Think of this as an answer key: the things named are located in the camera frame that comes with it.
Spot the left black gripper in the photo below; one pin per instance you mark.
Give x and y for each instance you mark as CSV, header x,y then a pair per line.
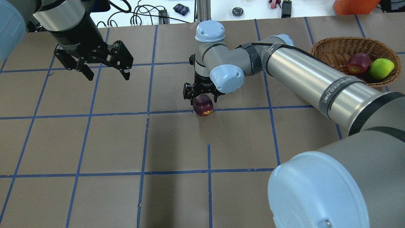
x,y
77,33

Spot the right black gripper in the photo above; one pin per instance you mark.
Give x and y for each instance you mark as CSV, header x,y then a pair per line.
x,y
201,83

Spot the dark red apple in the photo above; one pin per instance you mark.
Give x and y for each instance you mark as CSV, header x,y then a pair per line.
x,y
202,105

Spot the red yellow apple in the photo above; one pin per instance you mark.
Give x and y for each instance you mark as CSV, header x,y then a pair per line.
x,y
358,63

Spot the green apple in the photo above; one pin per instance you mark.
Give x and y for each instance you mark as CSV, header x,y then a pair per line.
x,y
381,68

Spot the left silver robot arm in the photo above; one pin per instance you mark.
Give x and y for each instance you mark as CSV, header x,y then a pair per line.
x,y
79,41

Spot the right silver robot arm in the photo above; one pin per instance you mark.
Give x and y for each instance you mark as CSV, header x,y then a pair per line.
x,y
355,182

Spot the woven wicker basket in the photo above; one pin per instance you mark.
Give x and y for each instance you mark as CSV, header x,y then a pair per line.
x,y
337,51

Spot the dark blue round object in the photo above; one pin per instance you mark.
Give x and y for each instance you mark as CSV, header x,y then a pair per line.
x,y
237,12

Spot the black power adapter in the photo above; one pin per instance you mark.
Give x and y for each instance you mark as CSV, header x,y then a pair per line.
x,y
286,9

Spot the orange cylindrical container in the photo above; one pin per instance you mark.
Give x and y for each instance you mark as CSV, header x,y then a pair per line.
x,y
354,7

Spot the aluminium frame post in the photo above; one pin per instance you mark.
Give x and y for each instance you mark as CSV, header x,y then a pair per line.
x,y
203,10

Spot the red handled tool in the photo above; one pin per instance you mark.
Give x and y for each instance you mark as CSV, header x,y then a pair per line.
x,y
274,3

